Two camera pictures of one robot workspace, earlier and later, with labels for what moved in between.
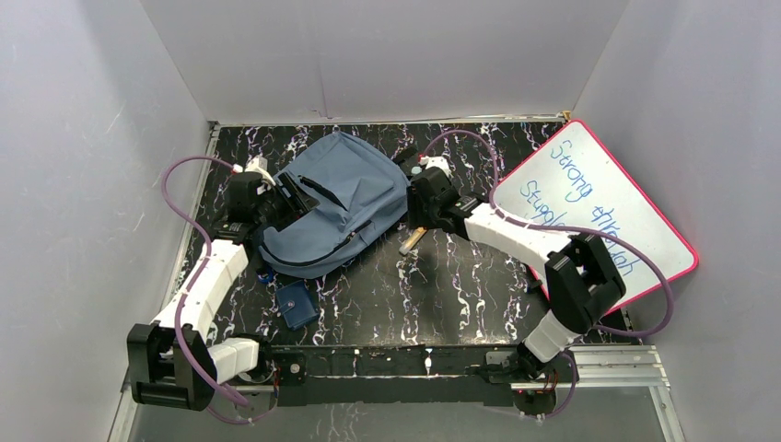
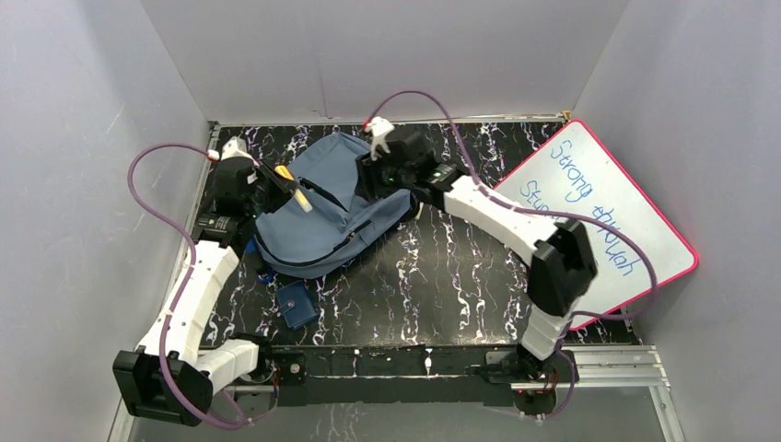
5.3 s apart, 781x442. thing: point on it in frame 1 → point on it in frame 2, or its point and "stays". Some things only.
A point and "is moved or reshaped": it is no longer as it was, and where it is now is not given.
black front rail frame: (391, 373) stays
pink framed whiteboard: (571, 182) stays
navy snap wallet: (297, 305) stays
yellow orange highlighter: (413, 240) is moved or reshaped
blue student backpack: (363, 194) stays
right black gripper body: (419, 215) → (385, 178)
